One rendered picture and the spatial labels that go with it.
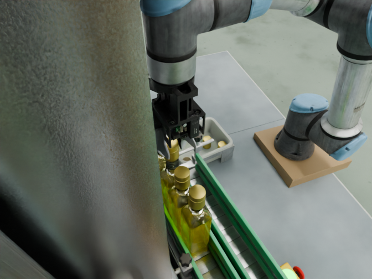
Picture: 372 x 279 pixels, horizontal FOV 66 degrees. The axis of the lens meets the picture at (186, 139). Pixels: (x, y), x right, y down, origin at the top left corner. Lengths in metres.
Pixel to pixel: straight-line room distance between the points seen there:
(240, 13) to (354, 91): 0.49
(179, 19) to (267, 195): 0.82
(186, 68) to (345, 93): 0.53
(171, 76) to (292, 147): 0.77
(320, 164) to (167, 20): 0.92
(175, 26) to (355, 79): 0.55
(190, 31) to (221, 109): 0.97
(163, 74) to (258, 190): 0.75
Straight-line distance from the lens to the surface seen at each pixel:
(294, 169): 1.13
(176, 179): 0.60
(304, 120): 1.04
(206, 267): 0.81
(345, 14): 0.74
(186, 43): 0.40
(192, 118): 0.48
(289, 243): 1.03
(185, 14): 0.39
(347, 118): 0.93
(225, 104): 1.38
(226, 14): 0.42
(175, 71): 0.42
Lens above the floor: 1.65
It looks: 48 degrees down
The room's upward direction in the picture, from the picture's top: straight up
